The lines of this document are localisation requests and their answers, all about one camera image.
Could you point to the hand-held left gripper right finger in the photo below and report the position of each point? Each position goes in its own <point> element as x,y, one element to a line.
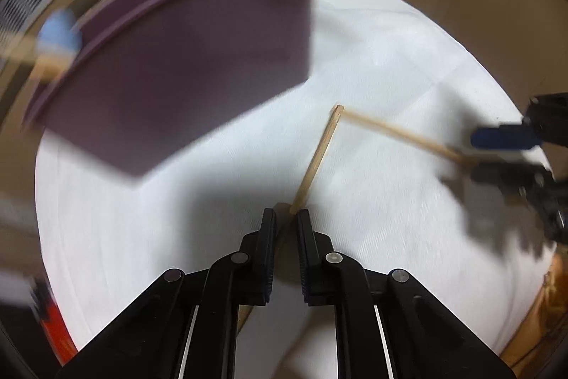
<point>306,268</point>

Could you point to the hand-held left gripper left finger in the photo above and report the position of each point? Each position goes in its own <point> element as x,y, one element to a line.
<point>268,268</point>

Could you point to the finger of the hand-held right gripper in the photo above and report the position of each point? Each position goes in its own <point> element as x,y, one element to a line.
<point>510,174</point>
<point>501,137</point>

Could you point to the wooden chopstick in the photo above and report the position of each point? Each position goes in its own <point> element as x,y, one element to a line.
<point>317,159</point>
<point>399,135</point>

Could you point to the purple tray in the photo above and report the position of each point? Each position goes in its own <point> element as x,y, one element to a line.
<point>177,72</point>

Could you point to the light blue spoon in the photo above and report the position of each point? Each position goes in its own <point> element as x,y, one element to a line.
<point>60,32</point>

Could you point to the white tablecloth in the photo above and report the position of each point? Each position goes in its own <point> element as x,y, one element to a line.
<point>377,50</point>

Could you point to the red object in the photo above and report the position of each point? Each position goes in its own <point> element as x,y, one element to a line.
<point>55,325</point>

